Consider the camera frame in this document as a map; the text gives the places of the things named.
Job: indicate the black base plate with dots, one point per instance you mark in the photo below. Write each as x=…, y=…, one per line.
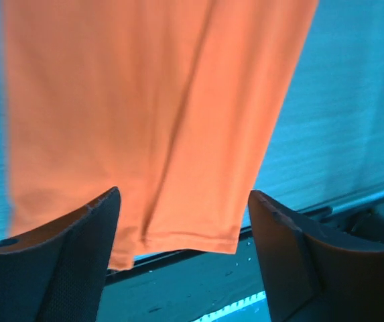
x=182, y=287

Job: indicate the orange t shirt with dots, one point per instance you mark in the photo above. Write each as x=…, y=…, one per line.
x=173, y=102

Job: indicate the slotted cable duct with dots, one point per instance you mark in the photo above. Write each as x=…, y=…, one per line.
x=236, y=306

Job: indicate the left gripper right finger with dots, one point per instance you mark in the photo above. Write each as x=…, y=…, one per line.
x=328, y=268

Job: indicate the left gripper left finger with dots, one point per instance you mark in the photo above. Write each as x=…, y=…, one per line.
x=57, y=272

